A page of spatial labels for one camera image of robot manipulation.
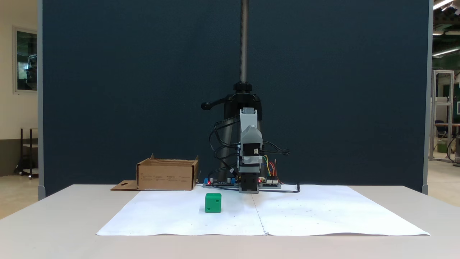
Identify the green die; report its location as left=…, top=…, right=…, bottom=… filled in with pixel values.
left=205, top=193, right=222, bottom=213

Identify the circuit board with white connectors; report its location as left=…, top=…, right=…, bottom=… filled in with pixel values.
left=259, top=178, right=282, bottom=189

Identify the circuit board with blue terminals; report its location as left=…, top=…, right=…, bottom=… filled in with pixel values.
left=202, top=177, right=238, bottom=188

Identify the white paper sheet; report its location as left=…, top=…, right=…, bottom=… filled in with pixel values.
left=96, top=185, right=431, bottom=237

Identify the brown cardboard box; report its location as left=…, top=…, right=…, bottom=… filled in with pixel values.
left=110, top=154, right=200, bottom=191

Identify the black tripod with silver column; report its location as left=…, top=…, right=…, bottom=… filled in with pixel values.
left=201, top=0, right=265, bottom=182

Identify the dark blue partition panel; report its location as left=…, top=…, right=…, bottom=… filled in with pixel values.
left=38, top=0, right=433, bottom=197

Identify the dark metal cart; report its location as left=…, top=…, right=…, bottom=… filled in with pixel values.
left=14, top=127, right=39, bottom=180

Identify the coloured jumper wire bundle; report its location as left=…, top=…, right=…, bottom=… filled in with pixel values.
left=262, top=155, right=279, bottom=179

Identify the black cable on table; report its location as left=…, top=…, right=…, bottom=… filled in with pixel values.
left=259, top=183, right=301, bottom=194

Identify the aluminium profile frame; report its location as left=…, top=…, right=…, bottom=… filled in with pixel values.
left=430, top=69, right=455, bottom=162

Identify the framed wall window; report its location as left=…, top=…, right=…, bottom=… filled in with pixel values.
left=13, top=26, right=38, bottom=95

